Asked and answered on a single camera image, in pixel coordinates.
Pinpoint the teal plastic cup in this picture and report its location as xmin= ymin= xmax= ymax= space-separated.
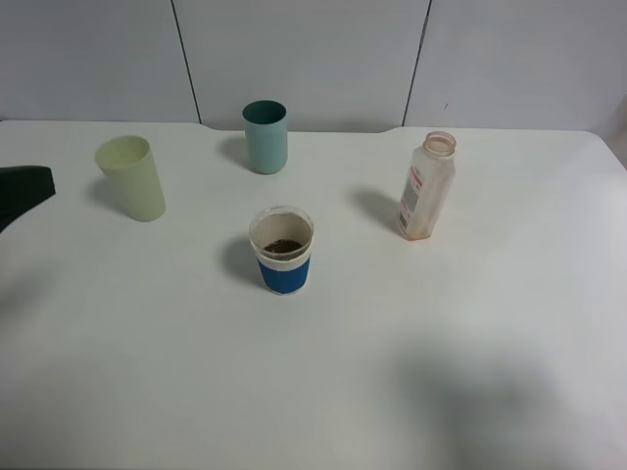
xmin=242 ymin=100 xmax=288 ymax=174

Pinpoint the pale green plastic cup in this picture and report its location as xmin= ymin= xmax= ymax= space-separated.
xmin=94 ymin=135 xmax=167 ymax=222

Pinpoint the glass cup with blue sleeve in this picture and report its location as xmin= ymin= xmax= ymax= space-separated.
xmin=249 ymin=206 xmax=314 ymax=295

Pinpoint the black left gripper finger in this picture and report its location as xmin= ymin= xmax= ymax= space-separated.
xmin=0 ymin=165 xmax=56 ymax=231

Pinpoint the clear plastic drink bottle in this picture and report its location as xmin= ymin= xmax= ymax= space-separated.
xmin=397 ymin=130 xmax=457 ymax=241

